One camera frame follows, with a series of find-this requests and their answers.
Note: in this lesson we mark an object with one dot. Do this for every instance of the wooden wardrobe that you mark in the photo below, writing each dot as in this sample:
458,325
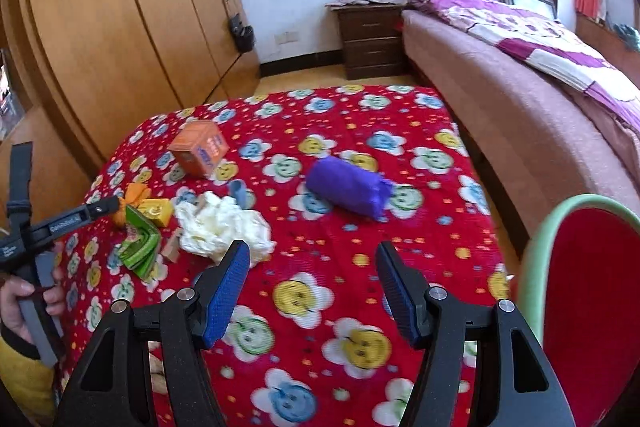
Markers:
125,32

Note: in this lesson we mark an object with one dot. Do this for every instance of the orange mesh bag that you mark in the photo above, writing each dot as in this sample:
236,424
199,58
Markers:
132,197

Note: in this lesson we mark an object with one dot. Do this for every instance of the purple bag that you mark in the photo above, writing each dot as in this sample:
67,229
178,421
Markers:
345,187

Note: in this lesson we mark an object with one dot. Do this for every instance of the white tissue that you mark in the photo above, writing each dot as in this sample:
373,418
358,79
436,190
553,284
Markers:
220,227

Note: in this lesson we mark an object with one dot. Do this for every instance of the black bag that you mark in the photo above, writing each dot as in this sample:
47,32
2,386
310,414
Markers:
242,34

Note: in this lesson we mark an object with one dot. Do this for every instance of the person's left hand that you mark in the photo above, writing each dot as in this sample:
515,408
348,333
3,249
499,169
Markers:
12,302

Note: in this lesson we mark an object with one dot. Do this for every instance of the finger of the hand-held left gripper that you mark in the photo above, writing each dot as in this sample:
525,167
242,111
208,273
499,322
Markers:
102,208

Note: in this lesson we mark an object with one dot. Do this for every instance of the red bin with green rim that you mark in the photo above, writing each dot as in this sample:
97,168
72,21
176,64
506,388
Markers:
595,307

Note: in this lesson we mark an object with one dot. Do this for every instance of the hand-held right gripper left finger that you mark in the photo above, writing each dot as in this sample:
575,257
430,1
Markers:
227,297

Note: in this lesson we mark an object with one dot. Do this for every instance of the red smiley flower printed blanket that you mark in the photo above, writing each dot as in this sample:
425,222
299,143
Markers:
310,257

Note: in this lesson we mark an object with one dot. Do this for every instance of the blue plastic hook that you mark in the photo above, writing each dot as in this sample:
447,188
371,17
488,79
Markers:
236,194

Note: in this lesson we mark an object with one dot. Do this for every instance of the bed with pink sheet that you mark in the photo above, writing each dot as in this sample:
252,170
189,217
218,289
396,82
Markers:
480,77

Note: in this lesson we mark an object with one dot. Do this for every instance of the white wall outlet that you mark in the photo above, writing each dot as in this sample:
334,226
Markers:
286,38

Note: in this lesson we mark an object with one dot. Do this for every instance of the person's left forearm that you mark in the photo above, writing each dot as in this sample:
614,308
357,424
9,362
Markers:
22,377

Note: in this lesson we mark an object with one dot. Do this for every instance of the purple patchwork quilt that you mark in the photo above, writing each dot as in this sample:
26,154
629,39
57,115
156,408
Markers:
540,37

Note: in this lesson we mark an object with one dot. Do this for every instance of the yellow packet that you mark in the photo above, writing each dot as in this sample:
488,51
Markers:
157,211

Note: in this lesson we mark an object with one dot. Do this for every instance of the wooden window cabinet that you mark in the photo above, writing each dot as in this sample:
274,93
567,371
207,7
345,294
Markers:
600,37

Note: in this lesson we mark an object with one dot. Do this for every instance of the green packet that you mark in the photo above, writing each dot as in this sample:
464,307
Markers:
140,249

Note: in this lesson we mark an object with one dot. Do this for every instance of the dark green clothes pile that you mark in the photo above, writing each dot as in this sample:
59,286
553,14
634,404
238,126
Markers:
627,33

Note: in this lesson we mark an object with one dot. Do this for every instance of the dark wooden nightstand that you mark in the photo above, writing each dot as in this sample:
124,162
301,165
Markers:
372,42

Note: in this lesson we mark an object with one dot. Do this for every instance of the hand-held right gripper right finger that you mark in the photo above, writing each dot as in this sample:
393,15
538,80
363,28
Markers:
397,292

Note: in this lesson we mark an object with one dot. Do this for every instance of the orange box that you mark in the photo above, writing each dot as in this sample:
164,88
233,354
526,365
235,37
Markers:
197,149

